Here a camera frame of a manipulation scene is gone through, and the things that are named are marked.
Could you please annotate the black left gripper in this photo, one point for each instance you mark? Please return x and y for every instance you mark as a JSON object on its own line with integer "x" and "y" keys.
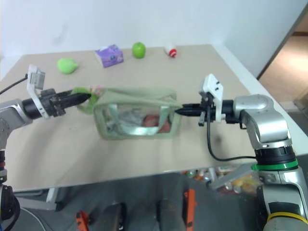
{"x": 51, "y": 103}

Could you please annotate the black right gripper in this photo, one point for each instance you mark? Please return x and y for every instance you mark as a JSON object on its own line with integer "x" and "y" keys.
{"x": 207, "y": 106}

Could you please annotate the green clear-window zip pouch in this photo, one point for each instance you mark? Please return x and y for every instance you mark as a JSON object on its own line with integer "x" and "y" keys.
{"x": 134, "y": 113}

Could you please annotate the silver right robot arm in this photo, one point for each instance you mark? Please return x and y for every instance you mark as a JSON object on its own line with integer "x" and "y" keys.
{"x": 267, "y": 125}

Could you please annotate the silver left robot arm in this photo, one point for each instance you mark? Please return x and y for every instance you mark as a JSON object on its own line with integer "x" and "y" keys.
{"x": 12, "y": 113}

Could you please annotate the light green plush toy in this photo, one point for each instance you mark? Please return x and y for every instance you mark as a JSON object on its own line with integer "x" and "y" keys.
{"x": 67, "y": 65}

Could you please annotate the red item inside pouch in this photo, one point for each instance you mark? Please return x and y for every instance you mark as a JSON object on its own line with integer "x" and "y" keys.
{"x": 154, "y": 123}

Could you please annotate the purple tissue pack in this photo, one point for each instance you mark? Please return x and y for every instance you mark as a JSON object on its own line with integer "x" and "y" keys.
{"x": 110, "y": 55}

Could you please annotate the red and white small bottle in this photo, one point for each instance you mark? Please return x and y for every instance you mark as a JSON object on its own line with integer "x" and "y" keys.
{"x": 171, "y": 51}

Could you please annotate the grey cardboard box flap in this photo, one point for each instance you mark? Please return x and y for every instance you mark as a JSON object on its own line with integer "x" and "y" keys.
{"x": 231, "y": 177}

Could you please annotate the green apple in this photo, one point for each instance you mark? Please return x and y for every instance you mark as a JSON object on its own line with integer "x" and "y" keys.
{"x": 138, "y": 50}

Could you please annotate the yellow snack bag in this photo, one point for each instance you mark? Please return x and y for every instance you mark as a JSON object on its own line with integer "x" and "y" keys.
{"x": 245, "y": 181}

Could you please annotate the orange clamp tool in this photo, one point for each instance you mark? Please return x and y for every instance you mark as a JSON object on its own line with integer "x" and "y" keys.
{"x": 83, "y": 220}
{"x": 190, "y": 207}

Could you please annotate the white table leg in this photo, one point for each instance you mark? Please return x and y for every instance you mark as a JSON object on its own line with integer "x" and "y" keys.
{"x": 52, "y": 198}

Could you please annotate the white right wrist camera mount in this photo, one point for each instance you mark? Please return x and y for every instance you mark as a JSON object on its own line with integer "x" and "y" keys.
{"x": 213, "y": 85}

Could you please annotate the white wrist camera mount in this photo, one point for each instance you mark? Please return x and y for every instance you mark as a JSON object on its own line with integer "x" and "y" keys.
{"x": 35, "y": 79}
{"x": 213, "y": 85}

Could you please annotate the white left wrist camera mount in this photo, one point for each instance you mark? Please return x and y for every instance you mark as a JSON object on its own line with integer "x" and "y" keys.
{"x": 35, "y": 79}

